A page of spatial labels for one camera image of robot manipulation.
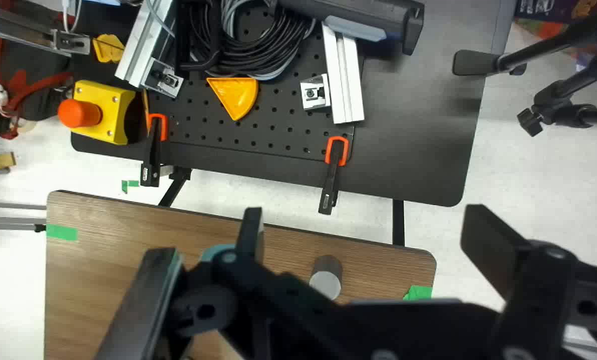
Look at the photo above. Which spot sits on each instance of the fiducial tag marker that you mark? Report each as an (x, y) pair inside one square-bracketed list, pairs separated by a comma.
[(315, 92)]

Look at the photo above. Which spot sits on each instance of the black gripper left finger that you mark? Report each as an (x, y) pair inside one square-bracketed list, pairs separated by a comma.
[(138, 331)]

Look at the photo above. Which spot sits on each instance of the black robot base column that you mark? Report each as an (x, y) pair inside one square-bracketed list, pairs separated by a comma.
[(373, 20)]

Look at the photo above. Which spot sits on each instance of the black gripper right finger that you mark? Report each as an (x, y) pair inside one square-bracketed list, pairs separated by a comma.
[(494, 247)]

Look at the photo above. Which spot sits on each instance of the aluminium extrusion rail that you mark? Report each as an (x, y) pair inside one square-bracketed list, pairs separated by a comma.
[(343, 75), (146, 59)]

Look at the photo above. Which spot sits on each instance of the black tripod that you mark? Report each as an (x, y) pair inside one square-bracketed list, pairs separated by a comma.
[(558, 68)]

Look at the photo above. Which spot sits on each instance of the grey cylinder block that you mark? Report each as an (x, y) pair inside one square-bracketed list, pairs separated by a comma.
[(328, 276)]

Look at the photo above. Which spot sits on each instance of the orange wedge piece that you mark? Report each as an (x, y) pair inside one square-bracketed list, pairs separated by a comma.
[(236, 92)]

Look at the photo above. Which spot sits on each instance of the black perforated board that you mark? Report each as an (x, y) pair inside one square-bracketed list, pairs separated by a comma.
[(419, 119)]

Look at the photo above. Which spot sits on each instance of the yellow emergency stop box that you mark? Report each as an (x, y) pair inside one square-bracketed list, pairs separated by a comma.
[(97, 110)]

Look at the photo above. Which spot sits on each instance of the orange black clamp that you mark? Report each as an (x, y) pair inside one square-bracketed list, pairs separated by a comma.
[(336, 158), (157, 135)]

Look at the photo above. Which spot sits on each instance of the green tape strip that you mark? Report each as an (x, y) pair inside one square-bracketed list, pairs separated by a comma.
[(417, 293), (60, 233)]

